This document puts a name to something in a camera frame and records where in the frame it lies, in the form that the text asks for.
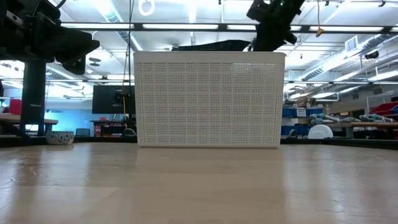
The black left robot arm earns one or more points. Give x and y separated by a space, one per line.
21 31

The red plastic storage bin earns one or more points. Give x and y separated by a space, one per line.
384 109

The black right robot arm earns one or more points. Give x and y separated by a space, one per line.
280 6

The speckled white round bowl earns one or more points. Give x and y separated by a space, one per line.
60 137

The white perforated plastic laundry basket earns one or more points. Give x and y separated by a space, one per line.
208 99

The red box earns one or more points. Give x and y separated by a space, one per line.
15 106

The wooden table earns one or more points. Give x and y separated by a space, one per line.
31 119

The white round object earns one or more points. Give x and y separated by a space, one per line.
320 132

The dark office chair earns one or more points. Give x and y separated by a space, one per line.
82 132

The rolled cloths pile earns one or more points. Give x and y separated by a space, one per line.
342 119

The blue storage bin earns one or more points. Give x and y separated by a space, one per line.
298 129
314 111

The wooden workbench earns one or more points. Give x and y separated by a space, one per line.
373 124

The black monitor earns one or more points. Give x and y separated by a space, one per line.
113 99

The black garment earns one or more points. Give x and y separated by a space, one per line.
214 46

